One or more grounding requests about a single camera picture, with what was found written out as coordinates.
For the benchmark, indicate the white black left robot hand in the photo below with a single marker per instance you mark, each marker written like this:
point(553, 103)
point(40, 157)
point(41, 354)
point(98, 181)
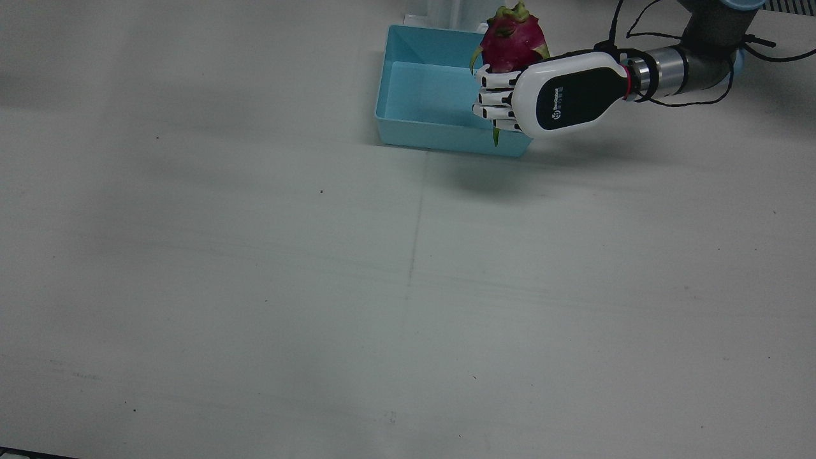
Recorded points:
point(567, 92)

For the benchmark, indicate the red dragon fruit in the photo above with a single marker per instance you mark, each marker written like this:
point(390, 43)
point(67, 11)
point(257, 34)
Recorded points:
point(510, 41)

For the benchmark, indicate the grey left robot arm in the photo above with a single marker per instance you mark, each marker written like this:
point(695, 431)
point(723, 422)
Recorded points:
point(695, 54)

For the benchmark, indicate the light blue plastic bin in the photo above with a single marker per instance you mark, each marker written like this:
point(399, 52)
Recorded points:
point(427, 95)

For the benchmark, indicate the ribbed metal frame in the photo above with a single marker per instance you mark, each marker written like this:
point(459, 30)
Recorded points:
point(790, 5)

